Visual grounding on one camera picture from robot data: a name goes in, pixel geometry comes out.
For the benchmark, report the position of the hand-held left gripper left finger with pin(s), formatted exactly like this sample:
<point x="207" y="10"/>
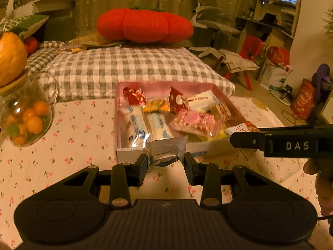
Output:
<point x="143" y="169"/>

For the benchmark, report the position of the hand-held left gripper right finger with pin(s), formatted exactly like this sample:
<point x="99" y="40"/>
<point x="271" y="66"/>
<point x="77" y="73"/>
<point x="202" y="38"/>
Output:
<point x="190" y="169"/>

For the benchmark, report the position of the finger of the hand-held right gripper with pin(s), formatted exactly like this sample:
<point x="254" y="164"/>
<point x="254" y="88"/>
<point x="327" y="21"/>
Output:
<point x="244" y="140"/>

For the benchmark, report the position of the orange white lotus snack packet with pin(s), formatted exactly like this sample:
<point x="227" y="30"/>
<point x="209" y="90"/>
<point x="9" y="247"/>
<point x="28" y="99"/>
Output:
<point x="244" y="127"/>

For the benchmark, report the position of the pink cardboard box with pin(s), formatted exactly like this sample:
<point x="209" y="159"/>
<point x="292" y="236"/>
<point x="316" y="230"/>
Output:
<point x="124" y="154"/>

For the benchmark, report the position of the silver foil packet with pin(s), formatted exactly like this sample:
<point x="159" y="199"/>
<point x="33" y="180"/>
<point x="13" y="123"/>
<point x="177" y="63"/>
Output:
<point x="166" y="148"/>

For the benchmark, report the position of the beige red label snack packet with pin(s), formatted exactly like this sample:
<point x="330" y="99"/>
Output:
<point x="221" y="110"/>

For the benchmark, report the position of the white blue milk snack packet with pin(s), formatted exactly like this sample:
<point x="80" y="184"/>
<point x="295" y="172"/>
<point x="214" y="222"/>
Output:
<point x="158" y="125"/>
<point x="134" y="127"/>

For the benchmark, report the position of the pink sprinkled snack packet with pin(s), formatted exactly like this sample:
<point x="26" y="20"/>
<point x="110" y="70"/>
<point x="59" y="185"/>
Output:
<point x="195" y="121"/>

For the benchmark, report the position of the white red label snack packet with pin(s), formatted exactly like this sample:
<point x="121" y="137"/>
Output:
<point x="201" y="99"/>

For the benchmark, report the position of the red foil candy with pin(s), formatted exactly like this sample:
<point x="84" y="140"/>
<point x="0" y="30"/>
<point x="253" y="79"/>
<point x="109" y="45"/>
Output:
<point x="134" y="96"/>

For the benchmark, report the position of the person's right hand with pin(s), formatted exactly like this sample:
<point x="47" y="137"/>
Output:
<point x="325" y="192"/>

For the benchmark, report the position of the orange printed bag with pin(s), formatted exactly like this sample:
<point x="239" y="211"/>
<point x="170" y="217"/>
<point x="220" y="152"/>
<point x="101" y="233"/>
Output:
<point x="303" y="99"/>

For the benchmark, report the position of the white floor scale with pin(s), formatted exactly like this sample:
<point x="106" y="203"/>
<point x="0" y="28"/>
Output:
<point x="282" y="96"/>

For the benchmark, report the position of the yellow orange small snack packet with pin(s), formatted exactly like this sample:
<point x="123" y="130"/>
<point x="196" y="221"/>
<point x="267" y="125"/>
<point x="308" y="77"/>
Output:
<point x="156" y="106"/>

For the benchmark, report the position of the purple plush toy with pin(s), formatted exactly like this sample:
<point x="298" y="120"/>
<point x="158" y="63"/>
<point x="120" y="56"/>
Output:
<point x="322" y="80"/>

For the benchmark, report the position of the cherry print bed sheet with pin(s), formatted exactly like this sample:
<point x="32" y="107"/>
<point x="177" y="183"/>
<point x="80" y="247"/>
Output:
<point x="78" y="140"/>

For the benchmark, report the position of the white orange plastic bag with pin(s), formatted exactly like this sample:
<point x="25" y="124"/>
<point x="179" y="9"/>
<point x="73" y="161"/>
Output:
<point x="275" y="70"/>

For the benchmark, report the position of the crumpled newspaper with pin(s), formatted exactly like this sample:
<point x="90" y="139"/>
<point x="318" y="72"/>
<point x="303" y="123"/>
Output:
<point x="239" y="62"/>

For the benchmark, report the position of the red plastic chair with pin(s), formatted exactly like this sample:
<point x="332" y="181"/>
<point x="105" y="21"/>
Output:
<point x="253" y="47"/>

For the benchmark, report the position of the grey checked pillow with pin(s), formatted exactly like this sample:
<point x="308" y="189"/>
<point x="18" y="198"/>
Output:
<point x="130" y="67"/>

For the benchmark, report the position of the pile of small oranges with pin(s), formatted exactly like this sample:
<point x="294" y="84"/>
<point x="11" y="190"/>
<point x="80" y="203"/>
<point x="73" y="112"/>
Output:
<point x="33" y="122"/>

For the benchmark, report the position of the white grey office chair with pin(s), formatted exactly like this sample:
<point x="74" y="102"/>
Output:
<point x="208" y="23"/>

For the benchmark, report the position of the wooden desk shelf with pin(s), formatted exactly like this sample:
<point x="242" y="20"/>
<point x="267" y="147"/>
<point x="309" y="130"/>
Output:
<point x="273" y="20"/>

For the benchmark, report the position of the green potted plant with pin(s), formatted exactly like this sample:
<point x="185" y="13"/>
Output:
<point x="328" y="22"/>

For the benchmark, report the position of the golden snack bags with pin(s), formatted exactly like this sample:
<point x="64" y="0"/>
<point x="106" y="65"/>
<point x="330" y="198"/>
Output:
<point x="88" y="43"/>

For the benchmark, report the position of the red pumpkin cushion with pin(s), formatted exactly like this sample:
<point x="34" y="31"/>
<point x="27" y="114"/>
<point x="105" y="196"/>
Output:
<point x="144" y="26"/>

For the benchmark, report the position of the small red plush cushion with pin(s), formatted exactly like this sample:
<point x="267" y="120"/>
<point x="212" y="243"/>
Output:
<point x="31" y="44"/>

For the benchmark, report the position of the glass jar with orange lid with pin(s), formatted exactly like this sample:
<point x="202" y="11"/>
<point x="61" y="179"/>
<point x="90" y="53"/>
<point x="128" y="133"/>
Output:
<point x="10" y="57"/>

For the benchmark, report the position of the white shelf unit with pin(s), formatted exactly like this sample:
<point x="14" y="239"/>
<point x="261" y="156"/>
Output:
<point x="49" y="6"/>

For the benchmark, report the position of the green snowflake cushion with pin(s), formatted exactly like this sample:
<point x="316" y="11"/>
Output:
<point x="23" y="23"/>

